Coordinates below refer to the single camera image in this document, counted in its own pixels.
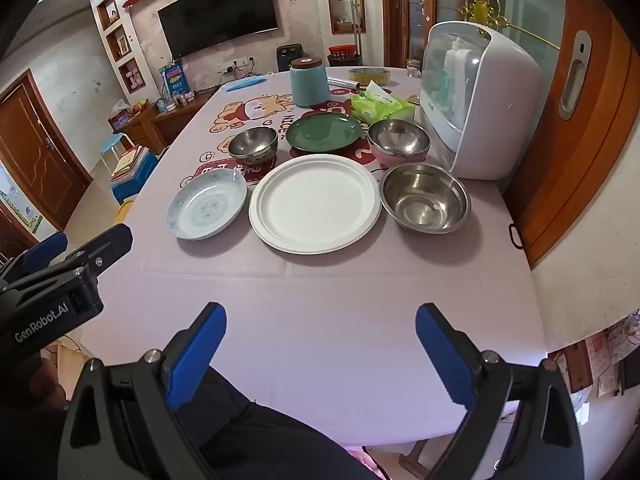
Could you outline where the blue patterned porcelain plate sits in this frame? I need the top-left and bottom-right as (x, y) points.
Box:
(166, 168), (247, 242)

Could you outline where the large steel bowl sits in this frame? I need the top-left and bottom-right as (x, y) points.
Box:
(378, 162), (472, 235)

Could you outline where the small steel bowl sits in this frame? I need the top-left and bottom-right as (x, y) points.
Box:
(228, 127), (278, 166)

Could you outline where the white paper plate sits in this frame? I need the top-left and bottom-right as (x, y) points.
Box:
(248, 154), (382, 256)

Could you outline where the pink steel bowl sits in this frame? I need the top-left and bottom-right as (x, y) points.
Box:
(367, 119), (431, 168)

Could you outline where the green ceramic plate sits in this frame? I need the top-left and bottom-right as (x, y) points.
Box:
(285, 113), (362, 153)

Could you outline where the brown wooden door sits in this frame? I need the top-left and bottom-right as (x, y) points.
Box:
(0, 70), (92, 231)

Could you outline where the blue stool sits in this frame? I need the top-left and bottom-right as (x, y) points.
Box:
(99, 132), (134, 171)

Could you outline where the wooden tv cabinet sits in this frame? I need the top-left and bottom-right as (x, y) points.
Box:
(107, 90), (214, 155)

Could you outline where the pink printed tablecloth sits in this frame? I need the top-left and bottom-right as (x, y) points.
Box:
(82, 73), (547, 445)

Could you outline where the blue pencil case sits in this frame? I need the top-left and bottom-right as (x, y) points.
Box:
(224, 74), (272, 92)

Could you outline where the white bottle sterilizer appliance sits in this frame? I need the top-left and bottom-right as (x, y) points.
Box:
(414, 21), (542, 181)

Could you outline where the green tissue pack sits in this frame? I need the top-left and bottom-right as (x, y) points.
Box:
(350, 81), (414, 126)

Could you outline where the teal canister brown lid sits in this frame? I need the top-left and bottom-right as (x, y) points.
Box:
(290, 56), (330, 107)

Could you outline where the black small heater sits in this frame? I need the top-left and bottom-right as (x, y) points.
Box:
(276, 42), (305, 72)

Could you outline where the yellow sponge pack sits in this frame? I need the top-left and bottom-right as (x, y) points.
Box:
(348, 66), (390, 87)

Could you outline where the plastic wrap roll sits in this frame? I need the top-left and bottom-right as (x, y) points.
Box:
(328, 77), (360, 90)

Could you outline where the glass cup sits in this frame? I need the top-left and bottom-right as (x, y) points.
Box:
(406, 58), (422, 78)

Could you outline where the black wall television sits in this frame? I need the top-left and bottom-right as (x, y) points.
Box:
(158, 0), (278, 60)

